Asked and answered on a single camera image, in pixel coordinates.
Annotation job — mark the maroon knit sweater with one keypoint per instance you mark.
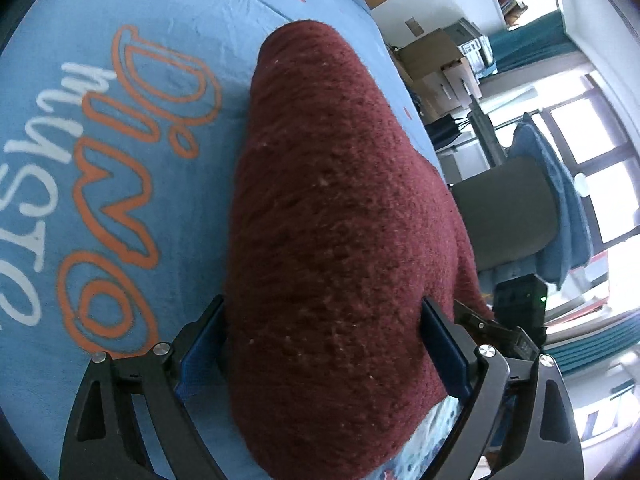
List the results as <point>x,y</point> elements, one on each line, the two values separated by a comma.
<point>340,235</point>

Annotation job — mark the blue dinosaur print bedsheet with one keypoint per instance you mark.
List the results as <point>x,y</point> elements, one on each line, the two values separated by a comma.
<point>100,160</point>

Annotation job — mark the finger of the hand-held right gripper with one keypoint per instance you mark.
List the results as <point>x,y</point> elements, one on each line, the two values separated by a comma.
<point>485,324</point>

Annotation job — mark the blue towel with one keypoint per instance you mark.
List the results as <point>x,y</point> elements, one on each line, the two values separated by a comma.
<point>555,200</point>

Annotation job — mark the black bag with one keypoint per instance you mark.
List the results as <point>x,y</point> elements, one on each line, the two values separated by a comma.
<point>450,132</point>

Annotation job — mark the small cardboard box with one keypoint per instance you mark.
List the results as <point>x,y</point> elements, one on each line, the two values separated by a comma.
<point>462,82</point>

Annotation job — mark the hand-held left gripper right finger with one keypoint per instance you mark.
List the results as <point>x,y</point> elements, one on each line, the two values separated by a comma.
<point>450,355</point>

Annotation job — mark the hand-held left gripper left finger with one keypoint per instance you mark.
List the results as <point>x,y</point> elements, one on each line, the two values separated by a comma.
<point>200,345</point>

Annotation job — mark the wall switch plate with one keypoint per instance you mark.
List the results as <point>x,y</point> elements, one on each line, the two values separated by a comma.
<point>413,26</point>

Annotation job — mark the large cardboard box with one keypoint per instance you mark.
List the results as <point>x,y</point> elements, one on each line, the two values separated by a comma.
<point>430,55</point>

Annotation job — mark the grey chair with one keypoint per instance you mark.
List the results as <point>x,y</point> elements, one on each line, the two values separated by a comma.
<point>505,215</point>

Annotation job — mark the window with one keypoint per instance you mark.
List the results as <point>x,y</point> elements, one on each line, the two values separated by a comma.
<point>590,150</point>

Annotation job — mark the teal curtain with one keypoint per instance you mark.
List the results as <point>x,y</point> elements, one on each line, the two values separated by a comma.
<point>530,40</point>

